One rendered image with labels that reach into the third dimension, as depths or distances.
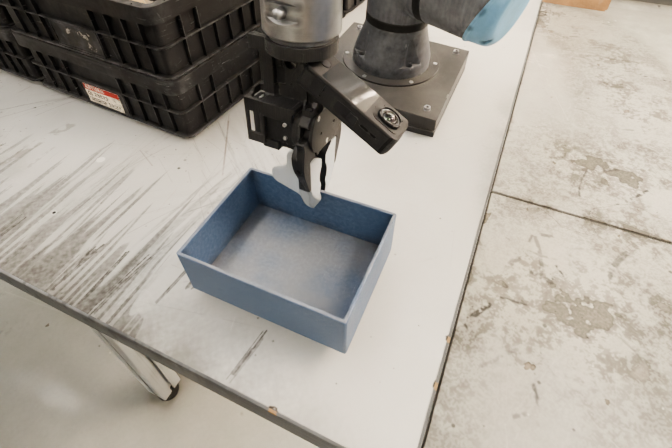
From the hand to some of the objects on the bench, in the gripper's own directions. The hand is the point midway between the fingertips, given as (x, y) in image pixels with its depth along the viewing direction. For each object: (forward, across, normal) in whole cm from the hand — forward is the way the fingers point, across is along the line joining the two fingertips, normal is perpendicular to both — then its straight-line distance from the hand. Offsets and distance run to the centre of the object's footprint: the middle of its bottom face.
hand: (319, 198), depth 51 cm
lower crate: (+5, -25, -88) cm, 92 cm away
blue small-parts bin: (+6, +7, 0) cm, 9 cm away
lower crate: (+5, -23, -48) cm, 54 cm away
